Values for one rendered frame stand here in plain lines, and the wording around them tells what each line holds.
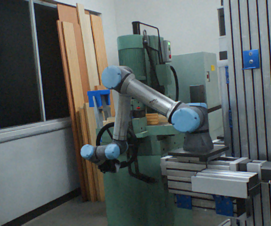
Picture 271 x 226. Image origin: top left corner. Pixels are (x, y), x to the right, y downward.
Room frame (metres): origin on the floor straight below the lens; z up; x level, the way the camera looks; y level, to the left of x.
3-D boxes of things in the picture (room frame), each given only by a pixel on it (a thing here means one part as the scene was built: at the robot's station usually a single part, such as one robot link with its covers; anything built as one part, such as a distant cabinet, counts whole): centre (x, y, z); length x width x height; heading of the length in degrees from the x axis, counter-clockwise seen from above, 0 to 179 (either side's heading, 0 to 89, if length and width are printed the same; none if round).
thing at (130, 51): (2.59, -0.01, 1.35); 0.18 x 0.18 x 0.31
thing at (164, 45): (2.82, -0.27, 1.40); 0.10 x 0.06 x 0.16; 156
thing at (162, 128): (2.47, -0.02, 0.87); 0.61 x 0.30 x 0.06; 66
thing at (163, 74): (2.72, -0.23, 1.23); 0.09 x 0.08 x 0.15; 156
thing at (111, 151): (1.94, 0.16, 0.83); 0.11 x 0.11 x 0.08; 65
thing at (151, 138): (2.53, 0.02, 0.82); 0.40 x 0.21 x 0.04; 66
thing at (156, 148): (2.70, -0.06, 0.76); 0.57 x 0.45 x 0.09; 156
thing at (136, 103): (2.61, -0.02, 1.03); 0.14 x 0.07 x 0.09; 156
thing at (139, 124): (2.39, 0.02, 0.92); 0.15 x 0.13 x 0.09; 66
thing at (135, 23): (2.72, -0.06, 1.54); 0.08 x 0.08 x 0.17; 66
